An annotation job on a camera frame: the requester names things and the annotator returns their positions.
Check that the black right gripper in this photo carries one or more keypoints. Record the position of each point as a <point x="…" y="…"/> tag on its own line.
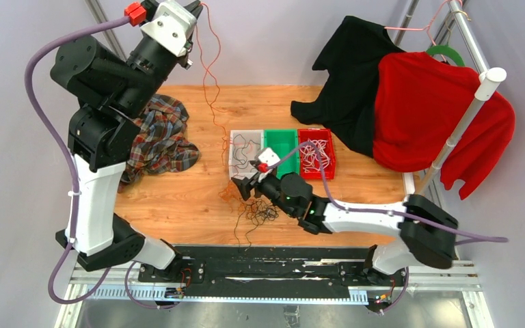
<point x="245" y="184"/>

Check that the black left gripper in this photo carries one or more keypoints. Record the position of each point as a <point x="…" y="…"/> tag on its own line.
<point x="193" y="9"/>

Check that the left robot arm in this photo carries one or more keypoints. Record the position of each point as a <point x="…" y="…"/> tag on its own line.
<point x="113" y="92"/>

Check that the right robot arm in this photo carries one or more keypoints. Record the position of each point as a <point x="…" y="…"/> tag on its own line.
<point x="423" y="232"/>

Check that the white translucent plastic bin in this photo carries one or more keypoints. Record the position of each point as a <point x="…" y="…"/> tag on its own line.
<point x="243" y="148"/>

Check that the green plastic bin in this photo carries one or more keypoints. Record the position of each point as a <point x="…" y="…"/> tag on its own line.
<point x="282" y="141"/>

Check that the red plastic bin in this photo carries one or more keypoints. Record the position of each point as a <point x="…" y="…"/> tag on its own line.
<point x="308" y="159"/>

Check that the plaid flannel shirt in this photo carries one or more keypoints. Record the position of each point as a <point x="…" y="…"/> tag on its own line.
<point x="161" y="146"/>

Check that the black t-shirt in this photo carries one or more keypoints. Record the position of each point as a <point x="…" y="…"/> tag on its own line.
<point x="346" y="103"/>

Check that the red t-shirt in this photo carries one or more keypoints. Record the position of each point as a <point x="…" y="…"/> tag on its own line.
<point x="419" y="103"/>

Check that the green clothes hanger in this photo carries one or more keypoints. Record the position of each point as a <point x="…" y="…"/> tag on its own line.
<point x="447" y="52"/>

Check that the white clothes rack pole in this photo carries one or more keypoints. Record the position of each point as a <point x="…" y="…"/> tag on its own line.
<point x="490" y="79"/>

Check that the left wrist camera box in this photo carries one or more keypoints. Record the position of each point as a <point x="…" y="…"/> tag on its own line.
<point x="172" y="26"/>

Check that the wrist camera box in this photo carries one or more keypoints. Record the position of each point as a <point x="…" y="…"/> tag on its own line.
<point x="172" y="26"/>
<point x="266" y="161"/>

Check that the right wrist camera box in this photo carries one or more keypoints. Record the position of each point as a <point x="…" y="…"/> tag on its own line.
<point x="266" y="161"/>

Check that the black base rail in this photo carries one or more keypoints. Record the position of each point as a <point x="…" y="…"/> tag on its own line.
<point x="263" y="275"/>

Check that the pink wire hanger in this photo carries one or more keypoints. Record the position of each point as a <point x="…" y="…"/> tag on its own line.
<point x="405" y="23"/>

